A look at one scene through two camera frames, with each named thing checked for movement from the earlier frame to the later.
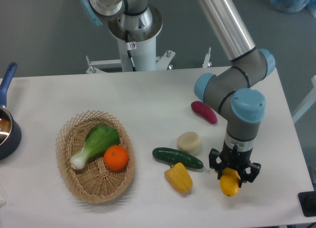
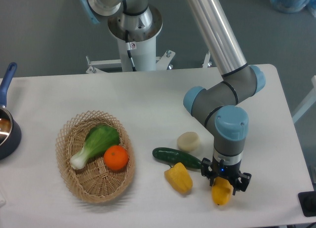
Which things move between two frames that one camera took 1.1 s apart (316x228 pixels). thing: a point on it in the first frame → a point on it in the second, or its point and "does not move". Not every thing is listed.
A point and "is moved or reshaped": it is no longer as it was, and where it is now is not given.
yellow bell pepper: x=178 y=177 does not move
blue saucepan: x=10 y=130 does not move
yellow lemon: x=229 y=179 is moved or reshaped
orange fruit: x=116 y=157 does not move
